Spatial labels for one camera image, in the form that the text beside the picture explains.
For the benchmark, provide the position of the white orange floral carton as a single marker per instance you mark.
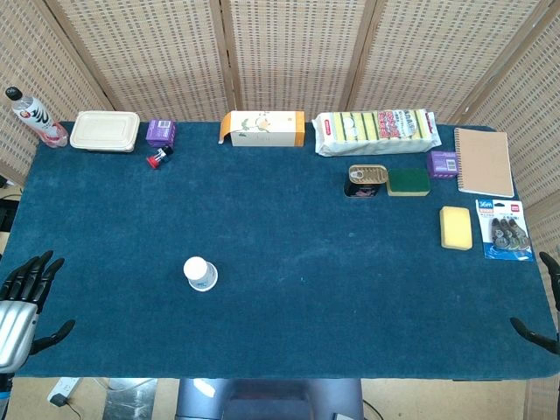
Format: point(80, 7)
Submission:
point(267, 129)

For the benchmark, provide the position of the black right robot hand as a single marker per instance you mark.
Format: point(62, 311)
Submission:
point(536, 336)

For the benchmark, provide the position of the beige lidded food container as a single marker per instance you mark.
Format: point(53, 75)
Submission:
point(105, 130)

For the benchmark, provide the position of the brown spiral notebook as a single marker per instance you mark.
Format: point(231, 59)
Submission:
point(483, 162)

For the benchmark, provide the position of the black power adapter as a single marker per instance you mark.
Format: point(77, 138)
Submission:
point(58, 399)

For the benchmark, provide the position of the clear plastic drink bottle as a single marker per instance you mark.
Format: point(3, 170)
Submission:
point(37, 118)

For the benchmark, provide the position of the green yellow scouring sponge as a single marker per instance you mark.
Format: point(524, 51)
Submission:
point(408, 181)

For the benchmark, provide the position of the gold lidded tin can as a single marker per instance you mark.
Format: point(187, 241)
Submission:
point(366, 178)

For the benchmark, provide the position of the grey robot torso base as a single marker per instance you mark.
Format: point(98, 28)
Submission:
point(271, 399)

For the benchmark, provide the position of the packaged yellow green sponges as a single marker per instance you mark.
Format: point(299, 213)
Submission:
point(376, 133)

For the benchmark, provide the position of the white power strip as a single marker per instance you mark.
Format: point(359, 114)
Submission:
point(66, 387)

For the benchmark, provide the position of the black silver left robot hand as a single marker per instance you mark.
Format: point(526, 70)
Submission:
point(17, 315)

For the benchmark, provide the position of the blue table cloth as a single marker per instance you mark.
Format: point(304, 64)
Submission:
point(280, 271)

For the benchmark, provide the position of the bamboo folding screen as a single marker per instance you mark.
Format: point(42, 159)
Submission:
point(280, 52)

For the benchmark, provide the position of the blue correction tape pack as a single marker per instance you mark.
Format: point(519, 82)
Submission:
point(504, 229)

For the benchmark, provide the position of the small purple box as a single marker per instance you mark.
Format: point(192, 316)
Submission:
point(161, 132)
point(443, 164)

